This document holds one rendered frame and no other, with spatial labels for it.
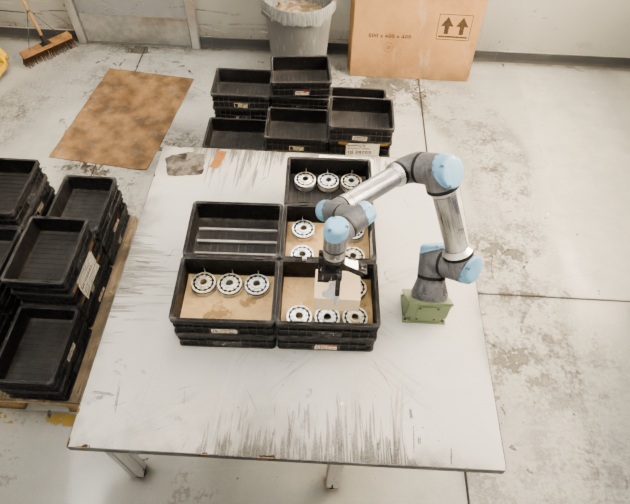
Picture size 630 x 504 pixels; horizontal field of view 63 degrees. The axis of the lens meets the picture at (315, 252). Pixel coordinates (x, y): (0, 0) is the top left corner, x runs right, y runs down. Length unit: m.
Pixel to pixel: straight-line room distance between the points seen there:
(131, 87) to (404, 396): 3.45
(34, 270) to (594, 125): 4.07
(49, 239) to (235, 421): 1.49
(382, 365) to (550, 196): 2.23
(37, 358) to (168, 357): 0.89
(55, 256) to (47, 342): 0.43
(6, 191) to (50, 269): 0.65
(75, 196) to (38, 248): 0.47
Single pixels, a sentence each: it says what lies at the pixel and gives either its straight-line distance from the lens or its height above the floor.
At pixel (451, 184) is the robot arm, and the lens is 1.83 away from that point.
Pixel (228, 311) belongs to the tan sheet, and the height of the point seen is 0.83.
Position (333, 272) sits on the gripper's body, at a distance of 1.69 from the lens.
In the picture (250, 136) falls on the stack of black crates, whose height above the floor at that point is 0.27.
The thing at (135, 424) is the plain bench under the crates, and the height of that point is 0.70.
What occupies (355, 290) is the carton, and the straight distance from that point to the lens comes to 1.80.
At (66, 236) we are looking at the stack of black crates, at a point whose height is 0.49.
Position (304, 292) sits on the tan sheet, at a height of 0.83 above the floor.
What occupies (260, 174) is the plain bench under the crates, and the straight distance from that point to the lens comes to 2.74.
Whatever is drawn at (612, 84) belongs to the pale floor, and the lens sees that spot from 5.29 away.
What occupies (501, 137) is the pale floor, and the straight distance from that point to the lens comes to 4.31.
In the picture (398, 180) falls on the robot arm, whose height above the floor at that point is 1.33.
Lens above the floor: 2.64
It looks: 54 degrees down
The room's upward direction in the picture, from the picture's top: 2 degrees clockwise
